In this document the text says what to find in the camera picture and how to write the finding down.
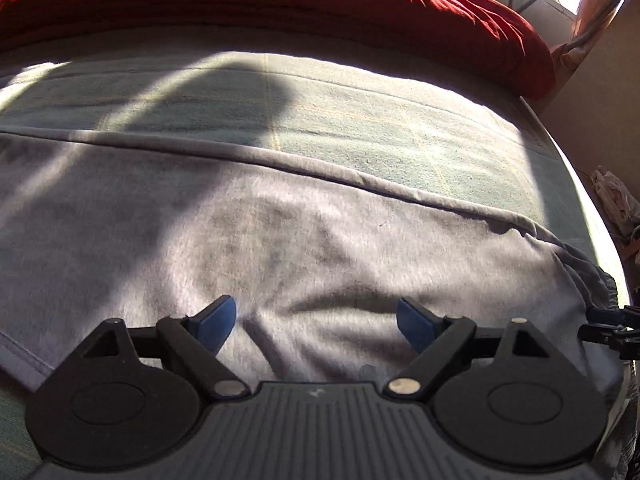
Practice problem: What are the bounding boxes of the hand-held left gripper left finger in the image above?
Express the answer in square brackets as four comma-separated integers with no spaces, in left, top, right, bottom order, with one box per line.
[82,295,251,401]

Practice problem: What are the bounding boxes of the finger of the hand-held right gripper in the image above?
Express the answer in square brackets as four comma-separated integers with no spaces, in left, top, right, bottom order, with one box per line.
[586,306,640,326]
[579,325,640,360]

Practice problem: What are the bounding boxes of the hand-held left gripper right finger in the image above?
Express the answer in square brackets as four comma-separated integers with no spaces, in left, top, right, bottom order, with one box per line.
[384,297,555,403]

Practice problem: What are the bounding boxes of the grey sweatpants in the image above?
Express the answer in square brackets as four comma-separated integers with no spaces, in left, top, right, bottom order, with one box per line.
[0,125,626,396]

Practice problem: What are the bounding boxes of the white plastic bag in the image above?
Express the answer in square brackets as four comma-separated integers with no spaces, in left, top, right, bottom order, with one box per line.
[590,167,640,241]

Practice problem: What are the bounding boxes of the orange curtain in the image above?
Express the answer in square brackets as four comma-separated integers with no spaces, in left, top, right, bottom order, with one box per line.
[550,0,637,68]

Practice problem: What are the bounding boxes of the red duvet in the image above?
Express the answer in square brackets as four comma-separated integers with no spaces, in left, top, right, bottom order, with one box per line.
[0,0,557,102]

